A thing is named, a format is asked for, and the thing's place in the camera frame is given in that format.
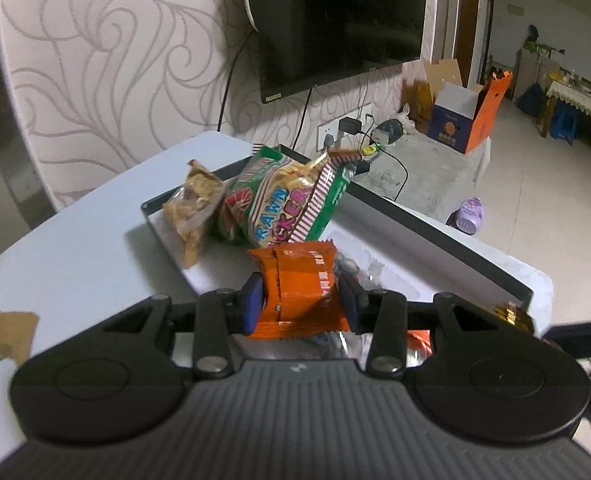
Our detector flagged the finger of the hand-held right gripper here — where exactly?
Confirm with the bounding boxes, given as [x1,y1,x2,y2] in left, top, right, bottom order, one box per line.
[545,312,591,360]

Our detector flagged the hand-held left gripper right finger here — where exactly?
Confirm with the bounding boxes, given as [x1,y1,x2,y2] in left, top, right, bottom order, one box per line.
[336,274,506,380]

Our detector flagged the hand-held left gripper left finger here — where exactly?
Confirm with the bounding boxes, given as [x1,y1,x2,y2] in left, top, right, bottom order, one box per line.
[100,272,267,380]

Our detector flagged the orange snack packet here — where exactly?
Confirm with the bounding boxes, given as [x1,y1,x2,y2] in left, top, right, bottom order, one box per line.
[246,241,351,342]

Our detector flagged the white tray with dark rim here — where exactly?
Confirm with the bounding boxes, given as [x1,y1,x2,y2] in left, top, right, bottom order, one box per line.
[142,145,536,333]

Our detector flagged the green snack bag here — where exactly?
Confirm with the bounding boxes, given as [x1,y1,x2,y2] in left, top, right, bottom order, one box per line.
[295,147,371,242]

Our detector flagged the brown snack packet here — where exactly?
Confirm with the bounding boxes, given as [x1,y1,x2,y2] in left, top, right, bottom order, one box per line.
[162,160,226,268]

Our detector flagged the clear wrapped white candy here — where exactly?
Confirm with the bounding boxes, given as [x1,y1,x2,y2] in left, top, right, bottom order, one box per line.
[363,259,393,291]

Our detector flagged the gold foil candy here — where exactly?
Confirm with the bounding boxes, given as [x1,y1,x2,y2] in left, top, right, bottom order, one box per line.
[494,301,532,335]

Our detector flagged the orange stick packet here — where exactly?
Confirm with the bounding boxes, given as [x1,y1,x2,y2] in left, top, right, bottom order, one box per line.
[405,330,433,367]

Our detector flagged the striped snack bag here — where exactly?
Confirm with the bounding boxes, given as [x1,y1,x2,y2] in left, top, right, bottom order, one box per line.
[216,146,336,250]

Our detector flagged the purple plastic bottle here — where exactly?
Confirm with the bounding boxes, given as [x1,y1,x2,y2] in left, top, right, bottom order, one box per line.
[446,196,487,236]

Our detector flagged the grey concrete ledge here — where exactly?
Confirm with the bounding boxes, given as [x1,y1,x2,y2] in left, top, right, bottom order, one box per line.
[360,132,491,221]

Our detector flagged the blue plastic stool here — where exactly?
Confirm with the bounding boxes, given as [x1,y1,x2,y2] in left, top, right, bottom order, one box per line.
[550,107,579,143]

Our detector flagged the brown cardboard box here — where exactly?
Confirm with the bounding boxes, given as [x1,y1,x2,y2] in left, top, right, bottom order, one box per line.
[403,57,463,133]

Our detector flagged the blue and orange cardboard box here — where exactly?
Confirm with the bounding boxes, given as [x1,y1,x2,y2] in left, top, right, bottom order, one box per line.
[428,72,513,155]

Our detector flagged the table with pale tablecloth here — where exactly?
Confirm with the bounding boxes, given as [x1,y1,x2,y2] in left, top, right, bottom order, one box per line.
[545,80,591,133]

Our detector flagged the blue bag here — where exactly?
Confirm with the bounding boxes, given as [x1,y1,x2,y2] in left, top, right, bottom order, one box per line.
[518,82,546,116]

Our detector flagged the grey cabinet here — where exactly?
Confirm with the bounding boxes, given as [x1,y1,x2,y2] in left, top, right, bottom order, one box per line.
[515,52,561,101]

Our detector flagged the green potted plant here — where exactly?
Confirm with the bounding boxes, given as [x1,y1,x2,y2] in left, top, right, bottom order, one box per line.
[523,25,566,57]

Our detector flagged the black charger cable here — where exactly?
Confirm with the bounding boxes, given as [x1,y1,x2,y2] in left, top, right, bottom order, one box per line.
[375,147,410,201]

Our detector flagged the white wall socket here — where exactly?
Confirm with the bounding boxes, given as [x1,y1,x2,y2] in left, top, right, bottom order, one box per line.
[317,121,349,153]

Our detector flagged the black television cable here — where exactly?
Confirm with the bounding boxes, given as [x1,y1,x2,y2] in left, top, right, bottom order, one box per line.
[218,35,256,131]

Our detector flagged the black wall television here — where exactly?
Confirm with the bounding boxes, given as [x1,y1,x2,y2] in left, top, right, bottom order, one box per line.
[258,0,429,103]

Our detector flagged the wooden door frame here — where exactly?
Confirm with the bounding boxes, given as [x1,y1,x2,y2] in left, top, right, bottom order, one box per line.
[435,0,491,86]

